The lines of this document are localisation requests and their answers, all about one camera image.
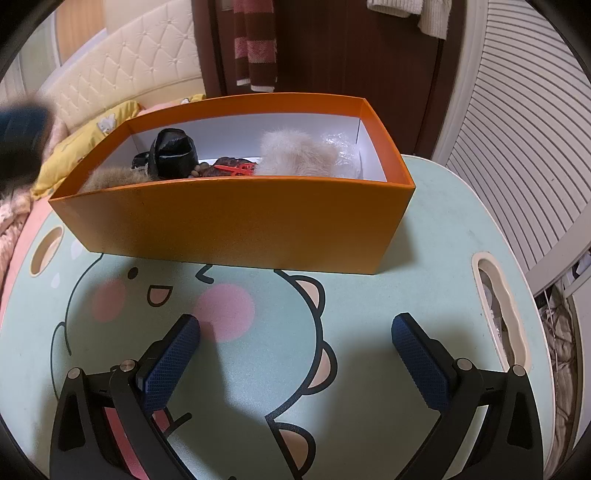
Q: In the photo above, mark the dark brown door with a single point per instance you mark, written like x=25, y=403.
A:
x=323, y=46

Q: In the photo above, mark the clear plastic bag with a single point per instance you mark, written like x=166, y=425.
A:
x=346, y=147

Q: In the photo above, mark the small yellow cartoon pillow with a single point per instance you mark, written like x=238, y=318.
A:
x=194, y=98

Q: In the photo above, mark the beige patterned cloth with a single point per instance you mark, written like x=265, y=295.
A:
x=561, y=350

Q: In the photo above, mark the black furry plush charm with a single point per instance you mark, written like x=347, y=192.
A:
x=173, y=152

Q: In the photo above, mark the large yellow pillow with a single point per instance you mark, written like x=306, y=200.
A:
x=78, y=143

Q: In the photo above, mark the cream tufted headboard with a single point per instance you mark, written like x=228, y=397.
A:
x=129, y=69

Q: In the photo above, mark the white louvered shutter door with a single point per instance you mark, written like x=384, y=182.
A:
x=521, y=138

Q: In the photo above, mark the red pink striped scarf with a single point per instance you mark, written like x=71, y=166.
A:
x=254, y=41

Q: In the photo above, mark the sliding glass door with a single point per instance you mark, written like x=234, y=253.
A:
x=41, y=46

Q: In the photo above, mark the tan brown fur pompom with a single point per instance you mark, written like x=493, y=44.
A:
x=108, y=181

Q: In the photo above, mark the pale cream fur pompom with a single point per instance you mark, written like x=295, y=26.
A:
x=295, y=154

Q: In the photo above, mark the white knitted sweater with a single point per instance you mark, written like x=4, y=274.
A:
x=415, y=11

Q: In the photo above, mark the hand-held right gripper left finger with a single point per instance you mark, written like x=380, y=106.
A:
x=171, y=364

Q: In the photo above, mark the orange cardboard box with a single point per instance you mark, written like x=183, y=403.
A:
x=231, y=221

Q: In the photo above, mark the red plastic hair clip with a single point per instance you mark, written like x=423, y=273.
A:
x=238, y=170

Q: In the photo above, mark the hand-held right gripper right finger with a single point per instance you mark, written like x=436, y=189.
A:
x=418, y=364

